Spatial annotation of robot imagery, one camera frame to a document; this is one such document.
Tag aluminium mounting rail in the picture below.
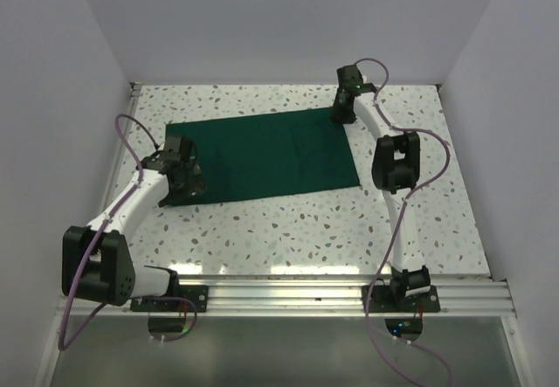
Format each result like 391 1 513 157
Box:
54 273 519 318

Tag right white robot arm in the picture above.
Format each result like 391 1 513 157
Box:
330 64 431 313

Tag green surgical cloth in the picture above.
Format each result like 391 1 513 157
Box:
166 108 360 206

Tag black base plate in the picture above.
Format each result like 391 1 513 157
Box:
130 285 209 313
361 285 441 314

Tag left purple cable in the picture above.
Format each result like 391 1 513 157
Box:
57 114 197 352

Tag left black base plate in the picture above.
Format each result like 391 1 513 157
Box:
130 285 209 313

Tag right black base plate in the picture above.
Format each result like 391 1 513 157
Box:
361 285 441 314

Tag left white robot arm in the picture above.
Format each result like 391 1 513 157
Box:
61 136 206 311

